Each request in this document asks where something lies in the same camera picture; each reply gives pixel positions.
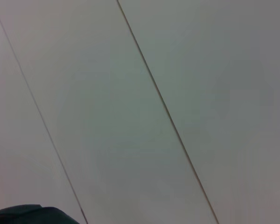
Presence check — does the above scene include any dark teal insulated lunch bag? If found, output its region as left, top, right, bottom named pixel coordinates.
left=0, top=204, right=81, bottom=224

